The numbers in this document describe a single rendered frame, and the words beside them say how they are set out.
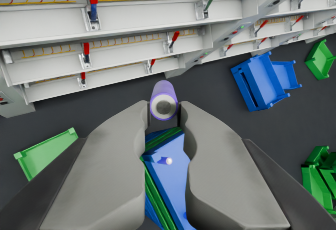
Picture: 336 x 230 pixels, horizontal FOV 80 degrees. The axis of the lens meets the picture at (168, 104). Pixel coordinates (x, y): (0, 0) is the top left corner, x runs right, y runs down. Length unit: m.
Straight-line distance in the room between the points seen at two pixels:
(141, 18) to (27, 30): 0.21
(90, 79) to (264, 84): 1.03
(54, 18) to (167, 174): 0.44
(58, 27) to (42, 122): 0.57
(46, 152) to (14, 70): 0.41
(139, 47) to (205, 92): 0.62
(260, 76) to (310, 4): 0.55
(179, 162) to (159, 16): 0.39
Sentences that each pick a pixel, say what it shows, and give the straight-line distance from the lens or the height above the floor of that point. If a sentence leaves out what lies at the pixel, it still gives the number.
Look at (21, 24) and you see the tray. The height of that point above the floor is 0.56.
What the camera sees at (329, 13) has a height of 0.48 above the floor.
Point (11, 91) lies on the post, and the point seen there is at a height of 0.31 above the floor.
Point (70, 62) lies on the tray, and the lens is 0.61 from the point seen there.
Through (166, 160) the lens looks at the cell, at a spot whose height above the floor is 0.47.
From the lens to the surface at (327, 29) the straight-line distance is 2.07.
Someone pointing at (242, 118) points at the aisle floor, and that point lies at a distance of 1.33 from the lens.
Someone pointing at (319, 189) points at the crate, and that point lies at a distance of 1.84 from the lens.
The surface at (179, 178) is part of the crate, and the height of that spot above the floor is 0.40.
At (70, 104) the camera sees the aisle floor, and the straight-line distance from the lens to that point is 0.95.
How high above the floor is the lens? 0.93
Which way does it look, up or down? 62 degrees down
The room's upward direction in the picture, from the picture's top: 64 degrees clockwise
